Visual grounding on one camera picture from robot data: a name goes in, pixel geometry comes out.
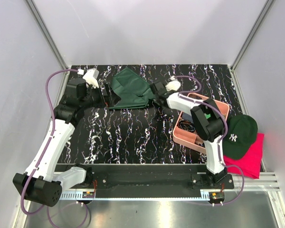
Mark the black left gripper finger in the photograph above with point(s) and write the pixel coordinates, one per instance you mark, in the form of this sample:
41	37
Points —
112	100
108	90

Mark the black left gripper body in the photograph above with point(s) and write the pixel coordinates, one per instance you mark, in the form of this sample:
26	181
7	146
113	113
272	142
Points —
94	98

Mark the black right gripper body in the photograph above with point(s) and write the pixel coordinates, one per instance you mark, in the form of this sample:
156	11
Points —
157	98

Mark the dark green cloth napkin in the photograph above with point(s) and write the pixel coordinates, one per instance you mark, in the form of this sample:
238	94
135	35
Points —
134	91

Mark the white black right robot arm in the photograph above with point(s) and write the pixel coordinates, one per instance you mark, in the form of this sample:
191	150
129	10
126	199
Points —
216	168

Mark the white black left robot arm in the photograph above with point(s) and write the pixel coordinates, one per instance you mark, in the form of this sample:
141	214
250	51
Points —
39	183

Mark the dark paisley rolled tie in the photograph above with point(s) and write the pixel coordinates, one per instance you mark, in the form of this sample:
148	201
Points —
194	96

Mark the grey-blue rolled towel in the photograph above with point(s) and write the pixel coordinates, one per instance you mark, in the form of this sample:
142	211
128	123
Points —
187	117

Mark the patterned rolled tie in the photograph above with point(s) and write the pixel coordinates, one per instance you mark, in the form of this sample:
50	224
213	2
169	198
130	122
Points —
186	125

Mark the pink divided organizer box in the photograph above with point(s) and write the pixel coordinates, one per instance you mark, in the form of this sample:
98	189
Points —
206	129

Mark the bright green rolled cloth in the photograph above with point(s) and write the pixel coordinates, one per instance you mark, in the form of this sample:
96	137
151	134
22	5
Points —
207	116

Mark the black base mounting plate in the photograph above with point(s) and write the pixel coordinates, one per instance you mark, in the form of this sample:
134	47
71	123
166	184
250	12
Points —
155	181

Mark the dark green baseball cap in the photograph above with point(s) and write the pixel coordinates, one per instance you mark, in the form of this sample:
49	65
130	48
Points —
242	133

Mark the red folded cloth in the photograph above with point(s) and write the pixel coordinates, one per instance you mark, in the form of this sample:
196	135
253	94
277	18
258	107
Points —
250	163

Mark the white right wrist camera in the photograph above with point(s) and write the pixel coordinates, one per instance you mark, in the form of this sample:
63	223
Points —
173	84

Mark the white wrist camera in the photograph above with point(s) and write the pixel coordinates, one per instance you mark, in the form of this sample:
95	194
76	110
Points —
90	76
173	84

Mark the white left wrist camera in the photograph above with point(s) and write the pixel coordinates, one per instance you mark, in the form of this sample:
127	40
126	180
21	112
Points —
90	76

